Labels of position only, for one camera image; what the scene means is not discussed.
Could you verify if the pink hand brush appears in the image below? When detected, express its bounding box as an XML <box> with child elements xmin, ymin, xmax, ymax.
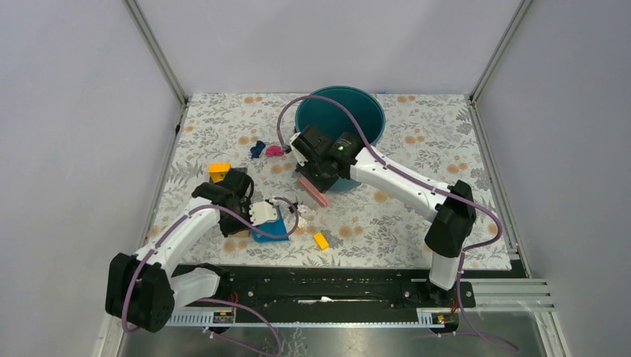
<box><xmin>298</xmin><ymin>176</ymin><xmax>330</xmax><ymax>207</ymax></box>

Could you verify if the blue plastic dustpan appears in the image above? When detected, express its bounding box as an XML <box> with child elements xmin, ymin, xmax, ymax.
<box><xmin>251</xmin><ymin>207</ymin><xmax>289</xmax><ymax>243</ymax></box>

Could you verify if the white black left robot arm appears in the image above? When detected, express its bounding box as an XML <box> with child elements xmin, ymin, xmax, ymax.
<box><xmin>105</xmin><ymin>169</ymin><xmax>254</xmax><ymax>333</ymax></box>

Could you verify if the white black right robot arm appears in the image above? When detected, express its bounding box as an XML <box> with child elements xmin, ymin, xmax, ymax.
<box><xmin>289</xmin><ymin>126</ymin><xmax>477</xmax><ymax>306</ymax></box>

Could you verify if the yellow toy brick house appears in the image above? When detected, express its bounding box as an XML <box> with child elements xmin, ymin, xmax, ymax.
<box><xmin>208</xmin><ymin>162</ymin><xmax>231</xmax><ymax>183</ymax></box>

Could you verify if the tan wooden block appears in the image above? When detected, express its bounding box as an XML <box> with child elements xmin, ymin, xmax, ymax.
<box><xmin>231</xmin><ymin>230</ymin><xmax>251</xmax><ymax>238</ymax></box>

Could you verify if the dark blue paper scrap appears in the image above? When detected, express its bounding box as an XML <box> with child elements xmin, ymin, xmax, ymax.
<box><xmin>250</xmin><ymin>141</ymin><xmax>266</xmax><ymax>158</ymax></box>

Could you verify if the small pink paper scrap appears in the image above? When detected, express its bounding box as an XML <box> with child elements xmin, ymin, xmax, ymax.
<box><xmin>266</xmin><ymin>145</ymin><xmax>284</xmax><ymax>157</ymax></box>

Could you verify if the white crumpled paper scrap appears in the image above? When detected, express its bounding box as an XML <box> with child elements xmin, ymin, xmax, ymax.
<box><xmin>297</xmin><ymin>204</ymin><xmax>315</xmax><ymax>229</ymax></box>

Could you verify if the teal plastic bucket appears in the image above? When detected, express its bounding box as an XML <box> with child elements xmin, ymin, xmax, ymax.
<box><xmin>295</xmin><ymin>86</ymin><xmax>385</xmax><ymax>194</ymax></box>

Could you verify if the yellow rectangular block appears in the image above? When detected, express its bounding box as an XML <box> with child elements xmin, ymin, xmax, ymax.
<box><xmin>313</xmin><ymin>232</ymin><xmax>330</xmax><ymax>251</ymax></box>

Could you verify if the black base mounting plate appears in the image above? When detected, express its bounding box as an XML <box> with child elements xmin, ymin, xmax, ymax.
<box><xmin>184</xmin><ymin>265</ymin><xmax>477</xmax><ymax>324</ymax></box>

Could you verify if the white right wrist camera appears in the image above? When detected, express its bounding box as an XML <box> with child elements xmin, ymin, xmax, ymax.
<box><xmin>289</xmin><ymin>132</ymin><xmax>308</xmax><ymax>167</ymax></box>

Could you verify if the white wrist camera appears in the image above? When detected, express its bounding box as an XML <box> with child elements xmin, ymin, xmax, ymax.
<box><xmin>249</xmin><ymin>201</ymin><xmax>280</xmax><ymax>227</ymax></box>
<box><xmin>289</xmin><ymin>132</ymin><xmax>308</xmax><ymax>167</ymax></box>

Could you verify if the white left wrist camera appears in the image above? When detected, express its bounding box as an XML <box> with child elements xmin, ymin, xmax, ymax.
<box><xmin>249</xmin><ymin>201</ymin><xmax>280</xmax><ymax>227</ymax></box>

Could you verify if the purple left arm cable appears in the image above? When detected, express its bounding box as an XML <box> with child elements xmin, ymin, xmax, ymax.
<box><xmin>121</xmin><ymin>196</ymin><xmax>301</xmax><ymax>357</ymax></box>

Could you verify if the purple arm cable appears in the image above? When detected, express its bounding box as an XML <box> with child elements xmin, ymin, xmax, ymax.
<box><xmin>275</xmin><ymin>94</ymin><xmax>521</xmax><ymax>356</ymax></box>
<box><xmin>121</xmin><ymin>196</ymin><xmax>301</xmax><ymax>357</ymax></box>

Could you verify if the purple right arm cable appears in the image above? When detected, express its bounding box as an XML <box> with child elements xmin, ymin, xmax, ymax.
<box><xmin>275</xmin><ymin>94</ymin><xmax>521</xmax><ymax>356</ymax></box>

